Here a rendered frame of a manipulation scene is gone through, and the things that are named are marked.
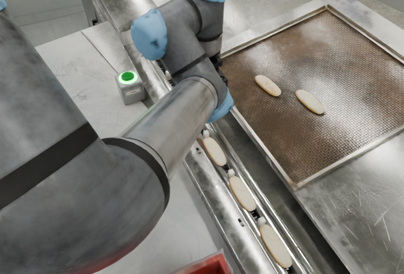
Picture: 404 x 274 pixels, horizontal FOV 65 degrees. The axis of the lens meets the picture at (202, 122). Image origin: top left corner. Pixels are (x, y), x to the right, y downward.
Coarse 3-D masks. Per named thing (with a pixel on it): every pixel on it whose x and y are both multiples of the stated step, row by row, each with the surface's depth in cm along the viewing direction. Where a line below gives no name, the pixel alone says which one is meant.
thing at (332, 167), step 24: (288, 24) 107; (312, 24) 106; (336, 24) 104; (240, 48) 104; (264, 48) 103; (312, 48) 100; (384, 48) 95; (336, 72) 92; (360, 72) 91; (384, 72) 90; (240, 96) 93; (384, 96) 85; (240, 120) 87; (264, 120) 87; (288, 120) 86; (336, 120) 83; (360, 120) 82; (264, 144) 82; (312, 144) 80; (336, 144) 79; (360, 144) 78; (288, 168) 77; (312, 168) 77
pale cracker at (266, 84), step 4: (256, 76) 96; (260, 76) 95; (264, 76) 95; (256, 80) 95; (260, 80) 94; (264, 80) 94; (268, 80) 94; (260, 84) 93; (264, 84) 93; (268, 84) 93; (272, 84) 92; (264, 88) 92; (268, 88) 92; (272, 88) 91; (276, 88) 91; (268, 92) 92; (272, 92) 91; (276, 92) 91; (280, 92) 91
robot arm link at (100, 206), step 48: (192, 96) 45; (96, 144) 22; (144, 144) 31; (192, 144) 41; (48, 192) 18; (96, 192) 20; (144, 192) 25; (0, 240) 17; (48, 240) 18; (96, 240) 20
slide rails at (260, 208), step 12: (168, 84) 103; (228, 156) 85; (216, 168) 82; (228, 180) 80; (252, 192) 78; (240, 204) 76; (264, 216) 74; (252, 228) 72; (276, 228) 72; (276, 264) 67; (300, 264) 67
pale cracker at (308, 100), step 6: (300, 90) 90; (300, 96) 88; (306, 96) 88; (312, 96) 88; (306, 102) 87; (312, 102) 86; (318, 102) 86; (312, 108) 86; (318, 108) 85; (324, 108) 85
